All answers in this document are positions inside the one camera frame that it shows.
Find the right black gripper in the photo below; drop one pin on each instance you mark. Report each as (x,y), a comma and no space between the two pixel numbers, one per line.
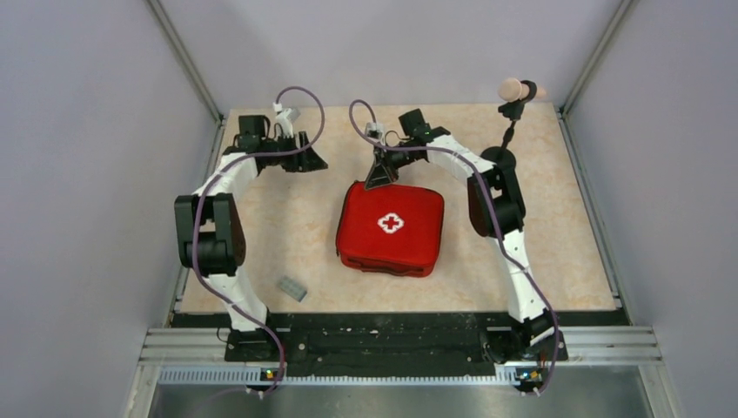
(383,172)

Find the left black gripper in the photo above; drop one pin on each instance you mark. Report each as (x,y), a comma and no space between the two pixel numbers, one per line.
(305,161)

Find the red black medicine kit bag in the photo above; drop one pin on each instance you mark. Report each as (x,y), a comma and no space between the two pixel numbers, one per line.
(393,229)

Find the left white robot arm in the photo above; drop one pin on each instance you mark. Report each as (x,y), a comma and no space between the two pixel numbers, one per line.
(210,237)

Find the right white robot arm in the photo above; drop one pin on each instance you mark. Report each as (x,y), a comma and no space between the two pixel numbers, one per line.
(496,206)

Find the grey blue pill blister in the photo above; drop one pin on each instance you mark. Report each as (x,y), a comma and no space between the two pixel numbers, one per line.
(292,288)

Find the black microphone stand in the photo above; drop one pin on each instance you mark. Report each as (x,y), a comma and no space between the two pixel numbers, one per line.
(516,94)

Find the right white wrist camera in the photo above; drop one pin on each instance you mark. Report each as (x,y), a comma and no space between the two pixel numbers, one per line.
(375,131)

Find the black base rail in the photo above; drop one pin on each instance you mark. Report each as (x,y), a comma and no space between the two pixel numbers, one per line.
(394,345)

